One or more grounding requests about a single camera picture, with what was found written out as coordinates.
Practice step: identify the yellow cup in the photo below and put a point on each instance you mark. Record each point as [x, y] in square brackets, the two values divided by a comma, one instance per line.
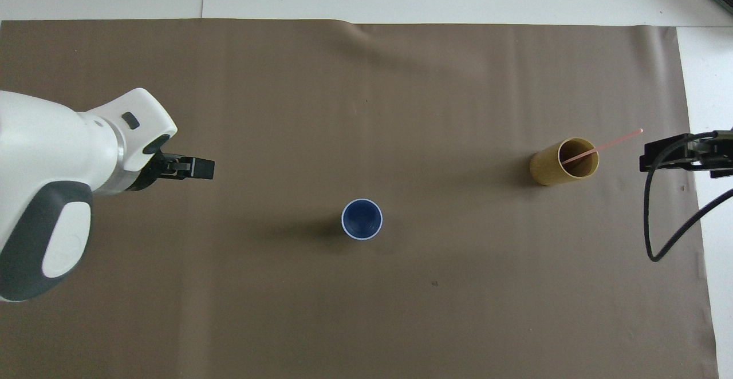
[547, 168]

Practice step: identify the blue cup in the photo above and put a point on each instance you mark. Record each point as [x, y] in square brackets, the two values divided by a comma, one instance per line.
[362, 218]

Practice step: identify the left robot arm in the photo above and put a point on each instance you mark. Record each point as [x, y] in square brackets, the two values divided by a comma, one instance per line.
[40, 156]

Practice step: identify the pink chopstick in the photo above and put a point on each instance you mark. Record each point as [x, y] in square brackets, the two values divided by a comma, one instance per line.
[613, 142]

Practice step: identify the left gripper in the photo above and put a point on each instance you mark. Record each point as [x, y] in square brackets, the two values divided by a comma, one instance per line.
[153, 174]

